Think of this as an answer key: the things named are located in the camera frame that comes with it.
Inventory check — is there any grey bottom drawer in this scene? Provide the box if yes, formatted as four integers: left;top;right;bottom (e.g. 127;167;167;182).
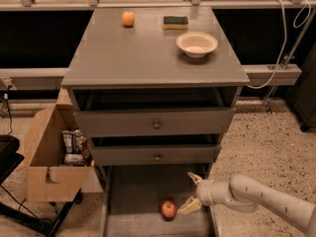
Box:
100;164;217;237

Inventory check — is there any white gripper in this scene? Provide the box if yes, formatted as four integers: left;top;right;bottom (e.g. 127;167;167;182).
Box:
178;172;220;215

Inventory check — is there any black floor cable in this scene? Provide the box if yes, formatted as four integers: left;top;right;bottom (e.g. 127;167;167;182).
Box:
0;184;60;237

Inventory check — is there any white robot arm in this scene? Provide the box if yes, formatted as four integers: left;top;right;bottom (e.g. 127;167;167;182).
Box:
178;172;316;237

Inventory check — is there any white cable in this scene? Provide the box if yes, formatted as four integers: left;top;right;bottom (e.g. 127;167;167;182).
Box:
246;0;312;91

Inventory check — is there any grey top drawer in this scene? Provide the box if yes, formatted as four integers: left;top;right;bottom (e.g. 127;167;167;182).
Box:
74;108;235;137

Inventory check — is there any cardboard box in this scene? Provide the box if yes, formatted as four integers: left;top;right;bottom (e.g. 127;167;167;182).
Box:
24;89;103;202

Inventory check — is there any green yellow sponge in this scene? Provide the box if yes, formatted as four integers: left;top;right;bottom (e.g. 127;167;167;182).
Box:
163;16;189;31

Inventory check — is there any black chair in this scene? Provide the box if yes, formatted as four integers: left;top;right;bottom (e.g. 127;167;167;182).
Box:
0;135;24;185

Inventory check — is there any grey drawer cabinet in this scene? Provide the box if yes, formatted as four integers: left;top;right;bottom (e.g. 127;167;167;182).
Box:
60;6;251;182

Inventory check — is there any red apple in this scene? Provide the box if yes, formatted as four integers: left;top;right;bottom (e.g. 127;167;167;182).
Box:
161;200;177;219

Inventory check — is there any grey drawer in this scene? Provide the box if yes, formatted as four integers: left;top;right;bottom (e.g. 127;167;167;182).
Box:
100;164;217;237
74;108;235;137
91;144;221;166

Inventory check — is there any grey middle drawer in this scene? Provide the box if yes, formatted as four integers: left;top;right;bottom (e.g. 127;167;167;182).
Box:
91;144;221;166

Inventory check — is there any snack bag in box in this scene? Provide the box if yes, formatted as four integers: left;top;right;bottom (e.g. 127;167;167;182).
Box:
62;129;91;166

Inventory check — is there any white paper bowl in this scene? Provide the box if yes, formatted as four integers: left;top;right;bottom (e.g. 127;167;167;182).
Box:
176;32;218;58

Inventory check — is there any orange fruit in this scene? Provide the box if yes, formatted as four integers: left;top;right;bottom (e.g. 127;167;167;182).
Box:
121;11;135;27

